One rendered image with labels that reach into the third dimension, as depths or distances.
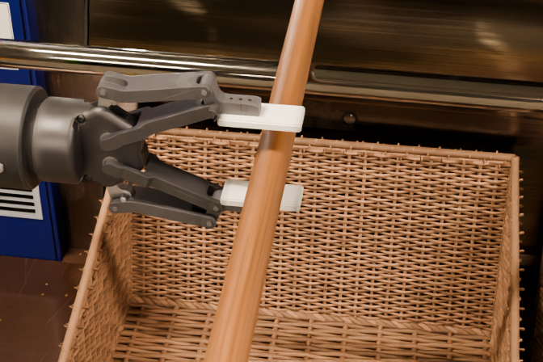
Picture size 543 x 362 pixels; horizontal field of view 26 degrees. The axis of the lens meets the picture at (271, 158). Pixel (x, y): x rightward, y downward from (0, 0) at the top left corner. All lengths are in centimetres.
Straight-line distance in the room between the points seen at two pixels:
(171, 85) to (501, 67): 68
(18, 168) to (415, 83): 39
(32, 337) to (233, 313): 93
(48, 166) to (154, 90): 12
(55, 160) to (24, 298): 81
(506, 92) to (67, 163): 43
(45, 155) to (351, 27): 65
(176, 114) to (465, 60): 65
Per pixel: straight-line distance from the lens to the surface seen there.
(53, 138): 101
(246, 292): 86
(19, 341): 175
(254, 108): 98
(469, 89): 116
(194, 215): 105
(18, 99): 103
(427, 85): 116
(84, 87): 169
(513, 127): 163
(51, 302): 180
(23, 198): 181
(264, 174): 97
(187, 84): 97
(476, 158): 162
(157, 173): 104
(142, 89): 98
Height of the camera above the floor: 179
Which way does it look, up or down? 36 degrees down
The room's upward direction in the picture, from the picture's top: straight up
